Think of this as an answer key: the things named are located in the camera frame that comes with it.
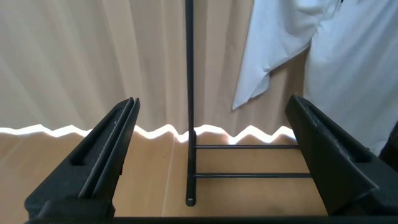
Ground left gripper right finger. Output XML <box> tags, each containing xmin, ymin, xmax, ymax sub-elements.
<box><xmin>285</xmin><ymin>94</ymin><xmax>398</xmax><ymax>217</ymax></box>

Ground pale grey shorts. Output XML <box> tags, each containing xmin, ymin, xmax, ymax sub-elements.
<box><xmin>231</xmin><ymin>0</ymin><xmax>398</xmax><ymax>156</ymax></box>

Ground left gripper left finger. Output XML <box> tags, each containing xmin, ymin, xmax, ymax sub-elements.
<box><xmin>24</xmin><ymin>97</ymin><xmax>141</xmax><ymax>220</ymax></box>

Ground black clothes rack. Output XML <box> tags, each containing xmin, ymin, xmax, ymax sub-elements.
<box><xmin>185</xmin><ymin>0</ymin><xmax>312</xmax><ymax>208</ymax></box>

